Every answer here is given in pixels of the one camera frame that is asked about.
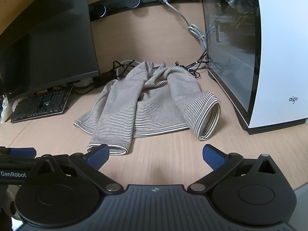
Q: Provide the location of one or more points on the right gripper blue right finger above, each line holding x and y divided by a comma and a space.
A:
222, 165

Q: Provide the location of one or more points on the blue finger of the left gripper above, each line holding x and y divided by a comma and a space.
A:
23, 152

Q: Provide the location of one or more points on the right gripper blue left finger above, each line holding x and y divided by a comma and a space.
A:
88, 165

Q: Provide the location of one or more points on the striped grey white garment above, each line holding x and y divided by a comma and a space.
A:
151, 100

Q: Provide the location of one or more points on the black mechanical keyboard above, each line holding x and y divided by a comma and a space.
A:
42, 105

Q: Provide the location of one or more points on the black power adapter brick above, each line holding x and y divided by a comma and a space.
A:
104, 78

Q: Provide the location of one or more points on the black computer monitor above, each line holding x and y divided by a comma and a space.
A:
50, 43

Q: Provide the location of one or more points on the white glass computer case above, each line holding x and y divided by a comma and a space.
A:
257, 52

